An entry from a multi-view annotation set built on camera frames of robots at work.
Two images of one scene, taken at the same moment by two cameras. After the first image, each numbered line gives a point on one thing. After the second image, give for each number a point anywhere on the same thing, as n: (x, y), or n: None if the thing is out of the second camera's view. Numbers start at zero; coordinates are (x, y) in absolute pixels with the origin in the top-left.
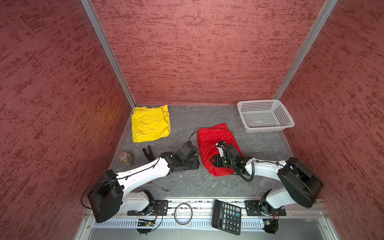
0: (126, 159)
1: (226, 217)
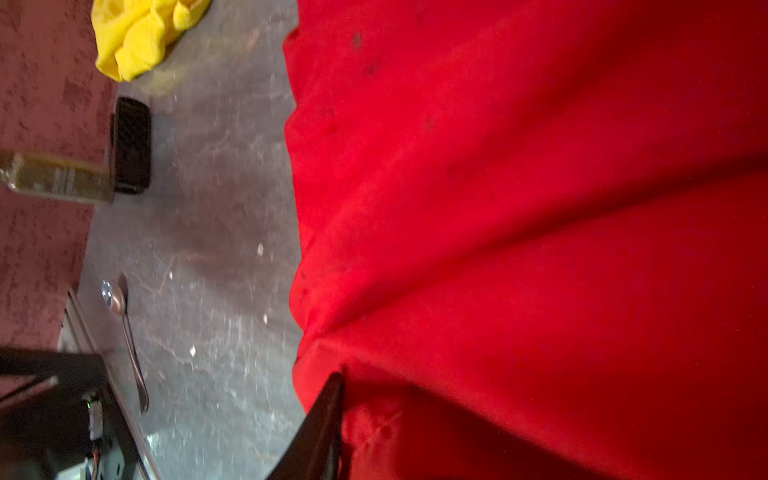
0: (60, 179)
1: None
